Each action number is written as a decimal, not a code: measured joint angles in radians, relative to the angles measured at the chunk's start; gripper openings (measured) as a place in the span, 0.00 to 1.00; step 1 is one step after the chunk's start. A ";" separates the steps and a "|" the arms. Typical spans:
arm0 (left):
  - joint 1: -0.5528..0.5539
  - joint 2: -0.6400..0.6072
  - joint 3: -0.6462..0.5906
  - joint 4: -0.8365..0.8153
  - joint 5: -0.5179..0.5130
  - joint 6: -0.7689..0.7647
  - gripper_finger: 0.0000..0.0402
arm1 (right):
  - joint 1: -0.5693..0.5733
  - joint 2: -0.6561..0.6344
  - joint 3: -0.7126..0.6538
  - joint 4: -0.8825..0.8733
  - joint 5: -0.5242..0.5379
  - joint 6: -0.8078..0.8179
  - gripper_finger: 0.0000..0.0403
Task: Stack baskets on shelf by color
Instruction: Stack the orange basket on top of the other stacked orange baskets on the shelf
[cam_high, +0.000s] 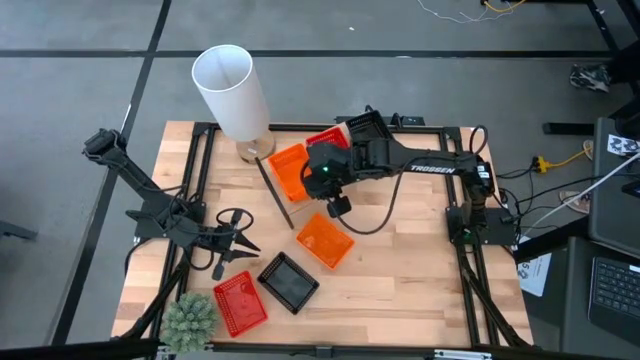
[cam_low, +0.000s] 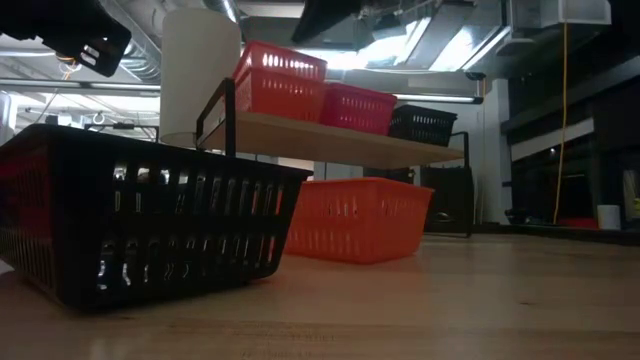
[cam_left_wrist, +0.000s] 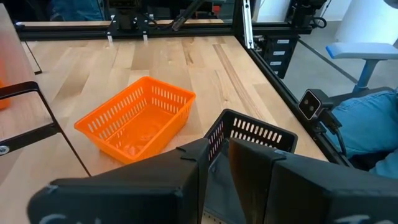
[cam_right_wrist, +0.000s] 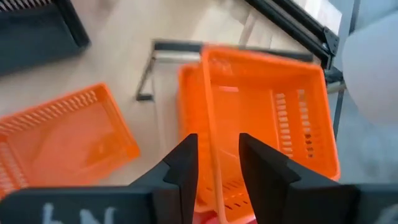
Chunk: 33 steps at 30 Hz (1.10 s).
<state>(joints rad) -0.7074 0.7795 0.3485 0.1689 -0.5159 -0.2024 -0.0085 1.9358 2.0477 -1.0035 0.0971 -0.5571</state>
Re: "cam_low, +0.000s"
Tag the black plastic slotted basket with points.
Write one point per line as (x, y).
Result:
(422, 127)
(75, 225)

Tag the wooden shelf with black frame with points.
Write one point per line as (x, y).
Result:
(325, 145)

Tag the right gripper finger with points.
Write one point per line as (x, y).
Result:
(325, 15)

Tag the white paper cup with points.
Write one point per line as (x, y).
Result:
(609, 217)

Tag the black workbench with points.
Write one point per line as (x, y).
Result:
(575, 175)

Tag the orange plastic slotted basket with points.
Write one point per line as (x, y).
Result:
(360, 235)
(280, 102)

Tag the ceiling light tube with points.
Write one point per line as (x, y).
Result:
(440, 98)

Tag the red plastic slotted basket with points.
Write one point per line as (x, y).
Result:
(357, 110)
(260, 52)

